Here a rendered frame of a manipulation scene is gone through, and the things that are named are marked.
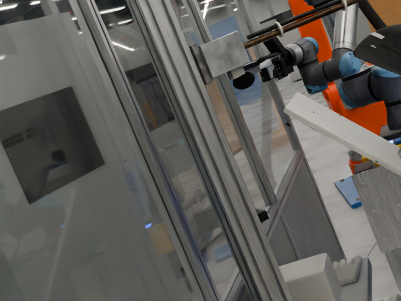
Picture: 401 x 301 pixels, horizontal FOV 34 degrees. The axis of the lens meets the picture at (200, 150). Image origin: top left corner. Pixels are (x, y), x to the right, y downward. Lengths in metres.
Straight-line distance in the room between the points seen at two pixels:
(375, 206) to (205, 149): 0.47
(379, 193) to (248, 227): 0.37
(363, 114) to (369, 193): 4.05
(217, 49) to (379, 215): 0.56
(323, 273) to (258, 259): 0.27
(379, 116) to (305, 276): 4.11
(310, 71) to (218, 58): 1.00
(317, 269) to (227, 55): 0.57
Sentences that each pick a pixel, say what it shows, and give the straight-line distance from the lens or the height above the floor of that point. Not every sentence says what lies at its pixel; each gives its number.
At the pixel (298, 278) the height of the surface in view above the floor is 0.97.
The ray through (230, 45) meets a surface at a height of 1.54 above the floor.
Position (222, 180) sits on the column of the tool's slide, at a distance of 1.35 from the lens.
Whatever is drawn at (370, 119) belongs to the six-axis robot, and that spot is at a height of 0.59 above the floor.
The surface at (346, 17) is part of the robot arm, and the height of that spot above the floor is 1.48.
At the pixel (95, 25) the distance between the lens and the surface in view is 1.39.
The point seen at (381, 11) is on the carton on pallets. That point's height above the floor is 1.27.
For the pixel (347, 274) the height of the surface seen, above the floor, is 0.88.
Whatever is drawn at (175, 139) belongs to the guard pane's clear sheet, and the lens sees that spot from 1.60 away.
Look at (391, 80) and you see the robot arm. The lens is 2.48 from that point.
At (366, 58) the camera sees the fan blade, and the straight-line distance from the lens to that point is 1.68.
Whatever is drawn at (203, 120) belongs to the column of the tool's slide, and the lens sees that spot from 1.34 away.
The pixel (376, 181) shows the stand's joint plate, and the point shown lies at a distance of 1.59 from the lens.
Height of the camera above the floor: 1.52
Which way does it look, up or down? 7 degrees down
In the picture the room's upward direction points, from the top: 23 degrees counter-clockwise
